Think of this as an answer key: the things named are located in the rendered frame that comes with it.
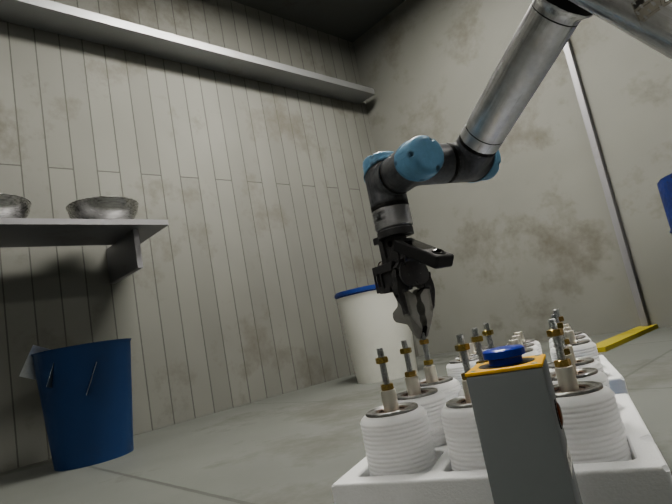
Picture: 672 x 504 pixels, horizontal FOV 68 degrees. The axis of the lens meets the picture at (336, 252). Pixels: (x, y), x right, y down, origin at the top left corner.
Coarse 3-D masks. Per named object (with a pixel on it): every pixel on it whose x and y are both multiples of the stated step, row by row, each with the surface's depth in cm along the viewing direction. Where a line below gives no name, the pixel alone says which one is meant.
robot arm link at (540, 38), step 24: (552, 0) 70; (528, 24) 74; (552, 24) 72; (576, 24) 73; (528, 48) 76; (552, 48) 75; (504, 72) 80; (528, 72) 78; (480, 96) 87; (504, 96) 81; (528, 96) 81; (480, 120) 86; (504, 120) 84; (456, 144) 92; (480, 144) 88; (456, 168) 91; (480, 168) 93
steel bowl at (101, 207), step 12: (72, 204) 268; (84, 204) 266; (96, 204) 266; (108, 204) 269; (120, 204) 273; (132, 204) 281; (72, 216) 271; (84, 216) 268; (96, 216) 268; (108, 216) 271; (120, 216) 275; (132, 216) 284
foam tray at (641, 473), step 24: (624, 408) 76; (648, 432) 63; (648, 456) 55; (360, 480) 66; (384, 480) 64; (408, 480) 62; (432, 480) 61; (456, 480) 60; (480, 480) 58; (600, 480) 53; (624, 480) 52; (648, 480) 52
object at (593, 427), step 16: (560, 400) 59; (576, 400) 58; (592, 400) 57; (608, 400) 58; (576, 416) 57; (592, 416) 57; (608, 416) 57; (576, 432) 57; (592, 432) 57; (608, 432) 57; (624, 432) 59; (576, 448) 57; (592, 448) 57; (608, 448) 56; (624, 448) 57
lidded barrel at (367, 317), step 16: (368, 288) 331; (352, 304) 336; (368, 304) 331; (384, 304) 332; (352, 320) 337; (368, 320) 331; (384, 320) 330; (352, 336) 339; (368, 336) 331; (384, 336) 329; (400, 336) 333; (352, 352) 342; (368, 352) 331; (384, 352) 328; (368, 368) 331; (400, 368) 329; (416, 368) 341
